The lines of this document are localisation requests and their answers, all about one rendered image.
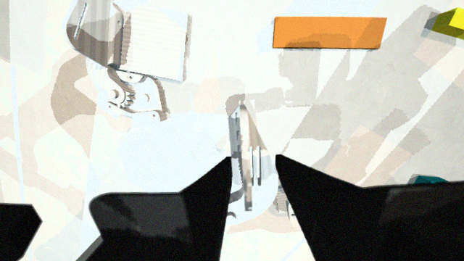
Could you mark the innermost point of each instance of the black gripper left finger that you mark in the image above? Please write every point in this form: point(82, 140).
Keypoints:
point(196, 215)

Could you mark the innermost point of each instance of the yellow long bar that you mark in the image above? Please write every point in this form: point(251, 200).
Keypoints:
point(450, 23)

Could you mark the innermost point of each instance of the orange flat bar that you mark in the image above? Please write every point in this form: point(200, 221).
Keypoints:
point(328, 32)

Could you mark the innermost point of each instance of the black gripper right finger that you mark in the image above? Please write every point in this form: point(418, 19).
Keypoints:
point(342, 221)

